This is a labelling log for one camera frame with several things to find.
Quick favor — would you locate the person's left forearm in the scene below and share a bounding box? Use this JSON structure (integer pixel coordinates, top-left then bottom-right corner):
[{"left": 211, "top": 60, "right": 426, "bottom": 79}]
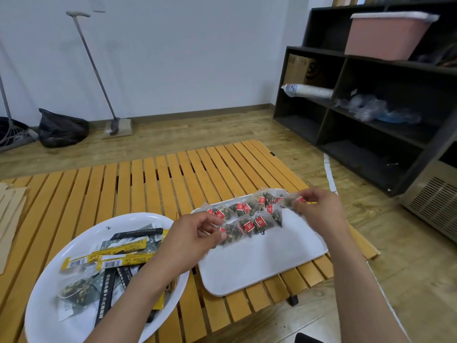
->
[{"left": 84, "top": 264, "right": 190, "bottom": 343}]

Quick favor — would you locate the white round bowl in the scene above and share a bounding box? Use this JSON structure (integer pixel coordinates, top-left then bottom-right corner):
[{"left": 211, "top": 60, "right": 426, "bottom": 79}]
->
[{"left": 24, "top": 212, "right": 190, "bottom": 343}]

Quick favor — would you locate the sleeve of white paper cups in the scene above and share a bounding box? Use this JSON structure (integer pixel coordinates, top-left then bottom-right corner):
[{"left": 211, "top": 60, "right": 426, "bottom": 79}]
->
[{"left": 281, "top": 83, "right": 335, "bottom": 101}]

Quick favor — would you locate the white floor tape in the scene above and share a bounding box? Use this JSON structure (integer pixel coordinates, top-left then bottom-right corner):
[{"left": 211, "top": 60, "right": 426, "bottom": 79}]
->
[{"left": 323, "top": 153, "right": 407, "bottom": 340}]

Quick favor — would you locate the brown cardboard box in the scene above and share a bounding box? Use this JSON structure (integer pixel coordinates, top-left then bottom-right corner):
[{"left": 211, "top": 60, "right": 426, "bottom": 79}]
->
[{"left": 282, "top": 53, "right": 318, "bottom": 87}]

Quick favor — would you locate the person's left hand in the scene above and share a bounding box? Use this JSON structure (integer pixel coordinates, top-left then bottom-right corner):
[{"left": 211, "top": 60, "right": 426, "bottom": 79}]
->
[{"left": 157, "top": 212, "right": 229, "bottom": 279}]

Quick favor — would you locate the person's right hand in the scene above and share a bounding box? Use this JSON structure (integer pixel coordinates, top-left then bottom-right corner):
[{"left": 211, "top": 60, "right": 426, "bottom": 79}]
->
[{"left": 291, "top": 187, "right": 350, "bottom": 242}]

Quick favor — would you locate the small black garbage bag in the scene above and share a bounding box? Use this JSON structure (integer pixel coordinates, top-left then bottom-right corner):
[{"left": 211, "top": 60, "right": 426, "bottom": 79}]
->
[{"left": 38, "top": 108, "right": 90, "bottom": 149}]

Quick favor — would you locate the black shelf unit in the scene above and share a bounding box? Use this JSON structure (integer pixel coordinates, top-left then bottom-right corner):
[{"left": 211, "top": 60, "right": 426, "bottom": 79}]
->
[{"left": 273, "top": 0, "right": 457, "bottom": 198}]

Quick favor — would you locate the pink storage bin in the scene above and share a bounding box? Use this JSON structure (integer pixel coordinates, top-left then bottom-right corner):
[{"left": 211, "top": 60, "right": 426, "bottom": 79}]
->
[{"left": 344, "top": 11, "right": 440, "bottom": 62}]

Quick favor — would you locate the stack of brown envelopes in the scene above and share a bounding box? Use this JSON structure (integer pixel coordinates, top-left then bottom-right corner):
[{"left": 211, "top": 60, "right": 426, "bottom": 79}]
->
[{"left": 0, "top": 182, "right": 28, "bottom": 275}]

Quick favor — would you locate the large black bag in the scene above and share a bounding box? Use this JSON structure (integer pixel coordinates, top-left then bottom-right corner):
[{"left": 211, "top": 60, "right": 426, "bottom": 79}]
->
[{"left": 0, "top": 117, "right": 29, "bottom": 147}]

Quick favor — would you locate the grey long-handled broom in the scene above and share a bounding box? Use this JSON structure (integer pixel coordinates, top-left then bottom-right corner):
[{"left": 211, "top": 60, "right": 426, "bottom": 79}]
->
[{"left": 0, "top": 73, "right": 39, "bottom": 153}]

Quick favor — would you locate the white plastic tray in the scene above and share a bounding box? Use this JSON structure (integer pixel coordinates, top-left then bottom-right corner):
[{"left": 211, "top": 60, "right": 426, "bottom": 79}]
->
[{"left": 190, "top": 189, "right": 328, "bottom": 298}]

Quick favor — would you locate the person's right forearm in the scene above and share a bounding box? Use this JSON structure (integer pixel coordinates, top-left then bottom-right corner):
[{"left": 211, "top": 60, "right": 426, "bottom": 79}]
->
[{"left": 327, "top": 226, "right": 411, "bottom": 343}]

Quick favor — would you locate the long-handled beige dustpan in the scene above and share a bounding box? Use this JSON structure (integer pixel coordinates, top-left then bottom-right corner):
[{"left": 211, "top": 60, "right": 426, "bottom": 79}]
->
[{"left": 65, "top": 10, "right": 133, "bottom": 140}]

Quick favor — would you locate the red tag tea bag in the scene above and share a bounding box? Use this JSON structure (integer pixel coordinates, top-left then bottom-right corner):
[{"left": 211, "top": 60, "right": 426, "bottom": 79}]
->
[
  {"left": 213, "top": 222, "right": 245, "bottom": 248},
  {"left": 278, "top": 192, "right": 307, "bottom": 212}
]

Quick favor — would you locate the row of tea bags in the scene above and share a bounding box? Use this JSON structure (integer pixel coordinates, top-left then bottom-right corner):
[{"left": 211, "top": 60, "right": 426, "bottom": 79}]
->
[{"left": 199, "top": 191, "right": 286, "bottom": 247}]

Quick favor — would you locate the pile of black coffee sticks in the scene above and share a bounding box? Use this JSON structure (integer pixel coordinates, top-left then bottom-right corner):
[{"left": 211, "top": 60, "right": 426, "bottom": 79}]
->
[{"left": 93, "top": 266, "right": 159, "bottom": 327}]

